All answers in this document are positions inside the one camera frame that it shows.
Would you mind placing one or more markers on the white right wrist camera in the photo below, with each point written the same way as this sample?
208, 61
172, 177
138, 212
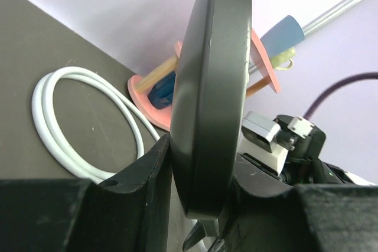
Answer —
270, 141

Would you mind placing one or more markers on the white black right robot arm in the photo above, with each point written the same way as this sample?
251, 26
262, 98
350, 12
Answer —
354, 176

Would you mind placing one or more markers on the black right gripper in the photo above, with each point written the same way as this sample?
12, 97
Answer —
303, 164

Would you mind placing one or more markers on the green ceramic mug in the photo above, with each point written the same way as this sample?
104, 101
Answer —
284, 60

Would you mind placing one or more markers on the blue tall cup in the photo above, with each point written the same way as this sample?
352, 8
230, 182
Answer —
286, 34

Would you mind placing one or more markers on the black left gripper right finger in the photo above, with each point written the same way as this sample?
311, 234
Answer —
263, 214

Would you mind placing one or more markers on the pink three-tier shelf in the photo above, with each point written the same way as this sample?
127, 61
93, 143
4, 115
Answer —
139, 87

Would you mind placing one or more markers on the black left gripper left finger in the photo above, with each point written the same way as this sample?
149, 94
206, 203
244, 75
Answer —
127, 212

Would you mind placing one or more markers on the grey shower head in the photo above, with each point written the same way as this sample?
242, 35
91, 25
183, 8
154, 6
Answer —
208, 102

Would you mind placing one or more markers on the dark blue mug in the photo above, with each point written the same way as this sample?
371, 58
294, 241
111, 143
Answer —
161, 93

